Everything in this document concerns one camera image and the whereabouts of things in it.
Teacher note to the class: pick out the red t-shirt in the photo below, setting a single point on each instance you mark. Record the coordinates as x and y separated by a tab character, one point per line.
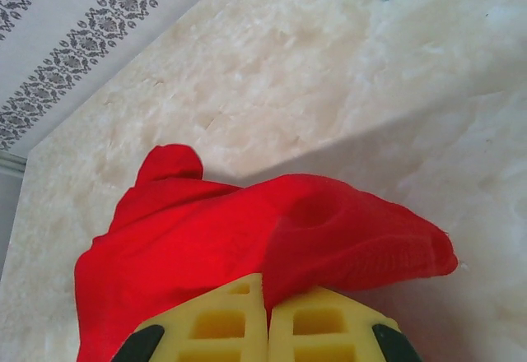
197	230

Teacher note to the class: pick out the aluminium left table side rail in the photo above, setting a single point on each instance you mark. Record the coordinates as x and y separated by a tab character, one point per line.
10	162

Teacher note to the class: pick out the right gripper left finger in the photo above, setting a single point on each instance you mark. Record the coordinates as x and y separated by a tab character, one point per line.
255	321

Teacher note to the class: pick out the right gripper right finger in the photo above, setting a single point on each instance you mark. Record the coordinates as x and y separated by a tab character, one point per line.
284	329

